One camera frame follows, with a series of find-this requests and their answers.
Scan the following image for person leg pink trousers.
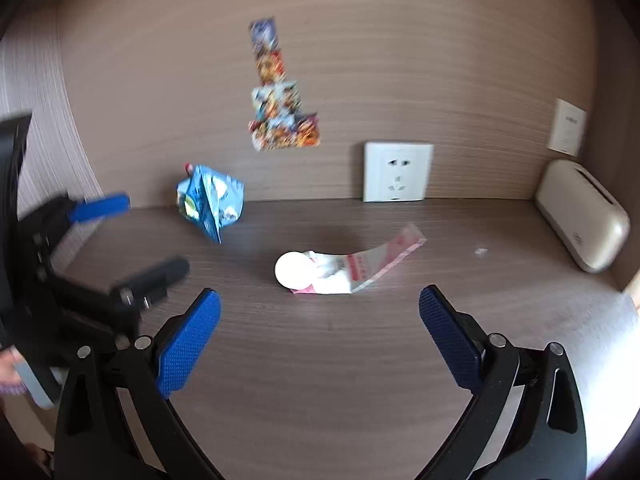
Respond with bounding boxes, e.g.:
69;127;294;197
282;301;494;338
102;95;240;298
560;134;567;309
0;347;26;396

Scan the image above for upper white wall socket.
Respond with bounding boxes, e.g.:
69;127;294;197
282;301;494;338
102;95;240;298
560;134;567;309
547;99;587;157

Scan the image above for white wall socket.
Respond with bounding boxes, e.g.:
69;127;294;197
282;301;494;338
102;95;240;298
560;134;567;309
547;99;587;157
362;141;434;203

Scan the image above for colourful wall stickers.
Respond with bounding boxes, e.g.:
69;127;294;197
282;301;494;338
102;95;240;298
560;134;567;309
248;18;320;152

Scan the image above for lower white wall socket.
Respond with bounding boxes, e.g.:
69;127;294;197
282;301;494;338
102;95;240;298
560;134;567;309
362;141;434;203

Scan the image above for blue crumpled snack bag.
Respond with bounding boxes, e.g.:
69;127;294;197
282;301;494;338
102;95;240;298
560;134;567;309
176;164;245;243

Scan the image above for white toaster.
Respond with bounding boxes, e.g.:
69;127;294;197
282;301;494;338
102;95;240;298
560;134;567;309
534;159;630;273

